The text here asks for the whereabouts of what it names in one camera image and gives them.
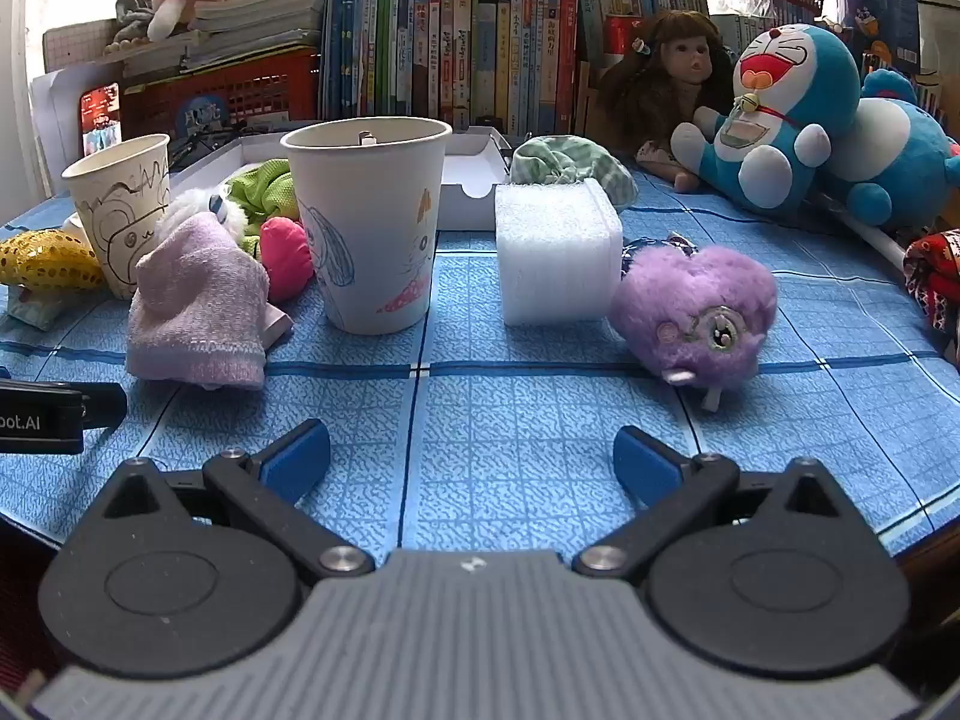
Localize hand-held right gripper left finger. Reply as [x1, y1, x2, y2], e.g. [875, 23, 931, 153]
[94, 418, 376, 578]

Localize grey plush toy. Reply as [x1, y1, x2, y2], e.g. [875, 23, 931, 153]
[112, 0, 156, 42]

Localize large red plastic basket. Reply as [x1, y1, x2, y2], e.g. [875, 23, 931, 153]
[120, 49, 321, 145]

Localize stack of flat books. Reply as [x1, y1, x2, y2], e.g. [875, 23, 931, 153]
[184, 0, 325, 72]

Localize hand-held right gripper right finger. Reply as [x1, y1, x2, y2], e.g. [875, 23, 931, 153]
[571, 426, 863, 578]

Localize purple fluffy plush toy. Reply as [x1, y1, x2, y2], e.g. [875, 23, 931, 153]
[607, 244, 777, 413]

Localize smartphone with lit screen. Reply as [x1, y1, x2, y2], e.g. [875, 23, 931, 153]
[79, 82, 123, 158]

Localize white cardboard box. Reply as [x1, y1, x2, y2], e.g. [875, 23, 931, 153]
[169, 127, 515, 232]

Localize blue patterned tablecloth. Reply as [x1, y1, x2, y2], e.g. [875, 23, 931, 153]
[0, 157, 960, 563]

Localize blue printed box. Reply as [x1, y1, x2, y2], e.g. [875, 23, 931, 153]
[825, 0, 923, 77]

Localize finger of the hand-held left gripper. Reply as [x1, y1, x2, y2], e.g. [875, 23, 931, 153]
[79, 382, 128, 430]

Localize pink knit cloth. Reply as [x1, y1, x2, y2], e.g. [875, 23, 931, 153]
[126, 211, 271, 391]

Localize white foam block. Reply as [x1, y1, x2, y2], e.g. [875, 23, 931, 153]
[493, 178, 625, 327]

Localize paper cup with coloured drawing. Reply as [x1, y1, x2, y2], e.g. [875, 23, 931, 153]
[280, 117, 453, 335]

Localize brown-haired doll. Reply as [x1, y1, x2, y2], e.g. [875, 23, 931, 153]
[600, 11, 740, 196]

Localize row of upright books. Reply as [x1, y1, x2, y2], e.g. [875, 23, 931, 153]
[319, 0, 710, 140]

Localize blue and white plush toy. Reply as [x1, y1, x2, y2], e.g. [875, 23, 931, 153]
[817, 69, 960, 230]

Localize pale green cloth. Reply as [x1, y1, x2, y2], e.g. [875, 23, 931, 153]
[6, 285, 76, 331]

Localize white rod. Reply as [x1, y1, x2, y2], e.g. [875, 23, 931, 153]
[814, 191, 912, 272]

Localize dark blue patterned cloth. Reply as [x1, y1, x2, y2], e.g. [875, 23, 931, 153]
[621, 235, 702, 276]

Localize white paper sheet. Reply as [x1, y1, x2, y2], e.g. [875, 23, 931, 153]
[30, 64, 121, 197]

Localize red patterned cloth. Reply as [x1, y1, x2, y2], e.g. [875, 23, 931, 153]
[904, 229, 960, 331]

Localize paper cup with black drawing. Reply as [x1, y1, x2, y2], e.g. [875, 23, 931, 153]
[61, 133, 173, 301]

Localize pink soft block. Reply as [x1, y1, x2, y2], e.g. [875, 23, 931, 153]
[259, 306, 295, 350]

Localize blue cat plush open mouth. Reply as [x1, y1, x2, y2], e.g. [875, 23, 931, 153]
[670, 21, 861, 212]

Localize pink and green plush toy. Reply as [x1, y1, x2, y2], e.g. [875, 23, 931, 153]
[225, 161, 316, 305]

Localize green checked cloth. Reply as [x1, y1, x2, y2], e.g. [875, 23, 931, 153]
[510, 133, 640, 211]

